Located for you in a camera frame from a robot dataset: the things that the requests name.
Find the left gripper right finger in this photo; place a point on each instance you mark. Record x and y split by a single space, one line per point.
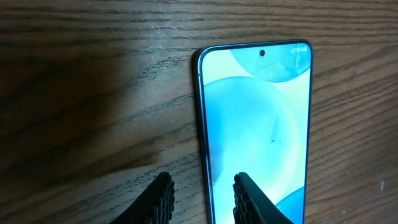
252 206

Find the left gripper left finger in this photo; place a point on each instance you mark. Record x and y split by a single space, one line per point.
154 205

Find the blue Galaxy smartphone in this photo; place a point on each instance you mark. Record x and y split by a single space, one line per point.
252 102

